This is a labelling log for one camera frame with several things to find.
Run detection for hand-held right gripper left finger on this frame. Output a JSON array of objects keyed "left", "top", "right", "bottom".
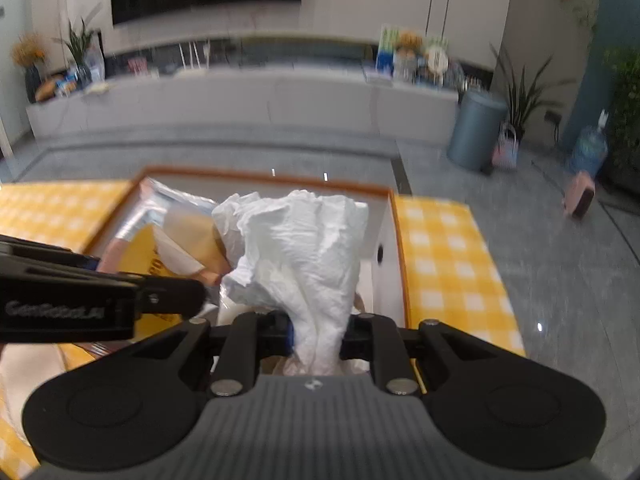
[{"left": 165, "top": 312, "right": 296, "bottom": 397}]

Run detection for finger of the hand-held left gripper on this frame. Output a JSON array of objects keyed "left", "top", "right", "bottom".
[
  {"left": 117, "top": 272, "right": 207, "bottom": 318},
  {"left": 0, "top": 234, "right": 102, "bottom": 274}
]

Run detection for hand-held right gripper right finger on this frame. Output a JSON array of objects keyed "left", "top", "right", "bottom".
[{"left": 340, "top": 313, "right": 481, "bottom": 397}]

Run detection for yellow cloth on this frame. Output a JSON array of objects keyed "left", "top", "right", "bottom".
[{"left": 117, "top": 224, "right": 206, "bottom": 341}]

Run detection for orange cardboard box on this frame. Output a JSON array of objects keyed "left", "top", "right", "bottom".
[{"left": 80, "top": 165, "right": 415, "bottom": 376}]

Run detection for white tissue paper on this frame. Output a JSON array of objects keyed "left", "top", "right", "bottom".
[{"left": 212, "top": 190, "right": 370, "bottom": 377}]

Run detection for yellow checkered mat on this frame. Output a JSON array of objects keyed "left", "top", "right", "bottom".
[{"left": 0, "top": 180, "right": 527, "bottom": 480}]

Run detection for yellow flowers in dark vase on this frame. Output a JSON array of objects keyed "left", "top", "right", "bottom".
[{"left": 11, "top": 32, "right": 48, "bottom": 103}]

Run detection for white marble television console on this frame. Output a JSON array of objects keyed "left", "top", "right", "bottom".
[{"left": 25, "top": 65, "right": 460, "bottom": 141}]

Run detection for green plant in glass vase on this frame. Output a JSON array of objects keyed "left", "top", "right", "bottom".
[{"left": 52, "top": 2, "right": 103, "bottom": 91}]

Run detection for pastel woven basket bag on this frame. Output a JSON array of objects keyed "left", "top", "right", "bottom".
[{"left": 492, "top": 125, "right": 519, "bottom": 171}]

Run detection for grey round trash can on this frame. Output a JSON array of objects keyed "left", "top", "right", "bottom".
[{"left": 446, "top": 89, "right": 508, "bottom": 173}]

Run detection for pink space heater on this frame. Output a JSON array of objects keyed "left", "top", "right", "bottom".
[{"left": 562, "top": 172, "right": 598, "bottom": 220}]

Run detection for white round decoration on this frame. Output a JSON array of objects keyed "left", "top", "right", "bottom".
[{"left": 424, "top": 42, "right": 451, "bottom": 78}]

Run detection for tall snake plant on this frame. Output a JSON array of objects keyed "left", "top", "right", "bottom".
[{"left": 490, "top": 42, "right": 576, "bottom": 141}]

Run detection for green picture card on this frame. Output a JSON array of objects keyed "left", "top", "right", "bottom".
[{"left": 376, "top": 24, "right": 401, "bottom": 72}]

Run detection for blue water jug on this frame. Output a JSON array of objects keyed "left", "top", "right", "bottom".
[{"left": 567, "top": 110, "right": 610, "bottom": 178}]

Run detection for brown teddy bear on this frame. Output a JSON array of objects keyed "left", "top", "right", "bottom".
[{"left": 395, "top": 32, "right": 426, "bottom": 81}]

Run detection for leafy green potted plant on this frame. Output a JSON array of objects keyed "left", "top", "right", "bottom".
[{"left": 602, "top": 47, "right": 640, "bottom": 176}]

